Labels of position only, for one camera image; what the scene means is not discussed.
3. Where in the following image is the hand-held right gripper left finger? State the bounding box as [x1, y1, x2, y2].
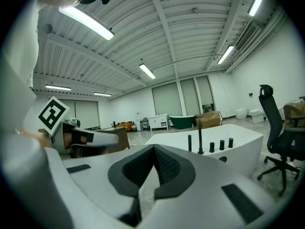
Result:
[62, 144, 155, 228]

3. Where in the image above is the orange fabric item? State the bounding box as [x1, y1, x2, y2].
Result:
[118, 121, 136, 132]

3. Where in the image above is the ceiling air vent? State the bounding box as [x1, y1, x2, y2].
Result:
[234, 22, 259, 52]

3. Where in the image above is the white bathtub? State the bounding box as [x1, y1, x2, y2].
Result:
[144, 124, 264, 178]

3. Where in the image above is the grey folding chair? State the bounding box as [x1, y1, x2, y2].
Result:
[140, 117, 151, 132]

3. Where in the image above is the white vanity cabinet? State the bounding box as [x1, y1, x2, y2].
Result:
[148, 113, 170, 132]

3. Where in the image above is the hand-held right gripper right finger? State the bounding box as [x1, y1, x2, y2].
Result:
[142, 144, 277, 229]

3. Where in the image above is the black office chair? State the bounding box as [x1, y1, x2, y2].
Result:
[256, 84, 305, 197]

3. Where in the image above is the rounded white toilet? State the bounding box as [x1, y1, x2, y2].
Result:
[235, 106, 248, 120]

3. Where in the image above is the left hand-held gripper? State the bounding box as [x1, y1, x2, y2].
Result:
[37, 96, 119, 156]

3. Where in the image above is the person's white shirt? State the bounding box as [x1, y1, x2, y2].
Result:
[0, 0, 72, 229]

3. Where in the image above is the dark green bathtub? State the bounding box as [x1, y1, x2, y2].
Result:
[169, 115, 196, 130]

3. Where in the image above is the dark wooden vanity cabinet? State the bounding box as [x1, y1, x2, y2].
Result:
[94, 125, 131, 153]

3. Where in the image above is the white roller window blind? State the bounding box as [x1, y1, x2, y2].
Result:
[195, 75, 215, 105]
[152, 82, 183, 117]
[74, 100, 101, 129]
[179, 78, 201, 116]

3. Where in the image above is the black curved tub faucet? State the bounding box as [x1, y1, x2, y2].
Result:
[197, 119, 204, 155]

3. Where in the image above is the person's left forearm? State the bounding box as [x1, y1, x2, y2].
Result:
[22, 127, 52, 148]

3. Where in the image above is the brown cardboard box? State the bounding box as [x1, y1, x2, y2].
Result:
[194, 111, 224, 130]

